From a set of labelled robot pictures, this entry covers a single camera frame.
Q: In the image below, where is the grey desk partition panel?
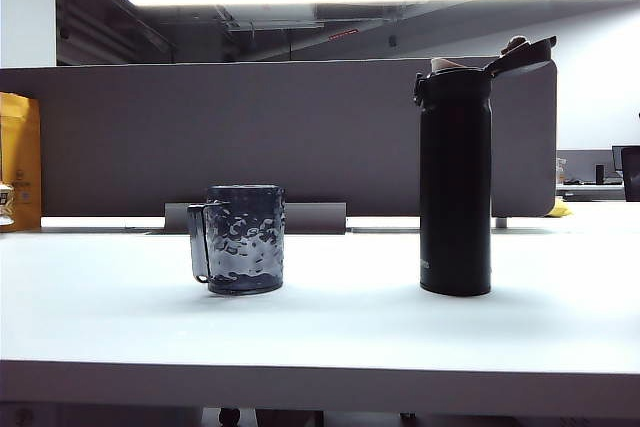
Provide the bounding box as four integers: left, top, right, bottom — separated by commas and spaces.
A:
0, 57, 559, 219

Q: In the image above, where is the grey metal partition bracket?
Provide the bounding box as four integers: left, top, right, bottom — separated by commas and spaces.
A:
164, 201, 348, 235

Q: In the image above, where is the textured dark glass mug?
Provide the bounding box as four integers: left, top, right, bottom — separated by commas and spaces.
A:
187, 184, 287, 296

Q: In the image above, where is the black thermos with flip lid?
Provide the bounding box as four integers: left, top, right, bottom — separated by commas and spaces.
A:
412, 35, 558, 298

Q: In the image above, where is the yellow paper bag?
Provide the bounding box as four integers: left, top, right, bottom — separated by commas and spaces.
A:
0, 91, 43, 233

